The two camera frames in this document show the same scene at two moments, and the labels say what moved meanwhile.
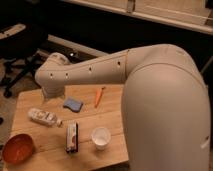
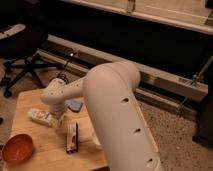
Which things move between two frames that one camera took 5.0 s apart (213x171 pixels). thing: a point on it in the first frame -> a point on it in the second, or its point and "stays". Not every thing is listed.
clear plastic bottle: [44, 116] stays
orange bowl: [18, 149] stays
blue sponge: [72, 104] stays
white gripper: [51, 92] -> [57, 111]
